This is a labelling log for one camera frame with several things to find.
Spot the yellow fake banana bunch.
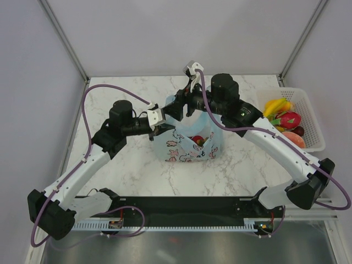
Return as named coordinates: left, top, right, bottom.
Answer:
left=263, top=98, right=290, bottom=118

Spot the white slotted cable duct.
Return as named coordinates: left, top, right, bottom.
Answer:
left=72, top=218, right=257, bottom=232

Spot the aluminium frame rail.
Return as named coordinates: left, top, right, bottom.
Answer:
left=285, top=204, right=338, bottom=221

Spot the aluminium corner post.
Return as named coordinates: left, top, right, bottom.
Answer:
left=38, top=0, right=90, bottom=83
left=277, top=0, right=329, bottom=87

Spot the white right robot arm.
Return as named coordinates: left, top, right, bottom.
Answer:
left=162, top=70, right=335, bottom=217

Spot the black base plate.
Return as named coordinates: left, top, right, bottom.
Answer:
left=109, top=196, right=283, bottom=226

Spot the left aluminium corner post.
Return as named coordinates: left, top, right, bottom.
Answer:
left=38, top=0, right=90, bottom=83

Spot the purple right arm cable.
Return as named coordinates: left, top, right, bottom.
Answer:
left=196, top=69, right=351, bottom=239

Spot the white plastic fruit basket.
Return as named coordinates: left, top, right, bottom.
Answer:
left=256, top=87, right=326, bottom=153

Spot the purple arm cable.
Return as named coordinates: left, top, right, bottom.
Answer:
left=30, top=84, right=154, bottom=248
left=196, top=69, right=351, bottom=239

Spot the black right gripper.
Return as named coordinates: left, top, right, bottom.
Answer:
left=162, top=79, right=226, bottom=121

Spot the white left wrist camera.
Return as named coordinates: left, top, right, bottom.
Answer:
left=147, top=102, right=166, bottom=130

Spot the right aluminium corner post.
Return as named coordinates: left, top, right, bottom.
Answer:
left=277, top=0, right=329, bottom=87

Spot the orange fake peach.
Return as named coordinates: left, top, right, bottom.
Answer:
left=282, top=101, right=294, bottom=112

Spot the red fake dragon fruit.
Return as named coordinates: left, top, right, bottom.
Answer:
left=271, top=111, right=301, bottom=129

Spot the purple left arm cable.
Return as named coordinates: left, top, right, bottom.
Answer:
left=30, top=84, right=154, bottom=248

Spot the dark purple fake plum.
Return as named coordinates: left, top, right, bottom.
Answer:
left=291, top=126, right=305, bottom=137

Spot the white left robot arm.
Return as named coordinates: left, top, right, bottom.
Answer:
left=27, top=100, right=182, bottom=240

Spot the light blue plastic bag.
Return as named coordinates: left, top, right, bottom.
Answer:
left=152, top=112, right=224, bottom=162

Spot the fake watermelon slice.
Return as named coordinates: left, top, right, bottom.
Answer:
left=282, top=131, right=306, bottom=149

